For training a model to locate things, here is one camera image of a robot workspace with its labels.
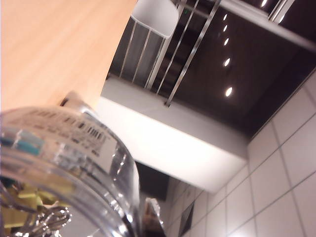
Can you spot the white chair with wooden legs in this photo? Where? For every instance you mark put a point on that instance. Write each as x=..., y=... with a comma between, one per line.
x=153, y=17

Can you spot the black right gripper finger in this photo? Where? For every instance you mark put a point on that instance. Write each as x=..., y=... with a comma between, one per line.
x=154, y=217

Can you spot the yellow binder clip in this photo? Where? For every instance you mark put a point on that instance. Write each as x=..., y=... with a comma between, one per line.
x=24, y=195

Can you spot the steel window railing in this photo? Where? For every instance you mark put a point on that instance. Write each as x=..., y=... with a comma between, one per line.
x=188, y=61

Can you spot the clear plastic clip jar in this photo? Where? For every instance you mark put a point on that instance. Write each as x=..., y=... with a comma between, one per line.
x=74, y=153

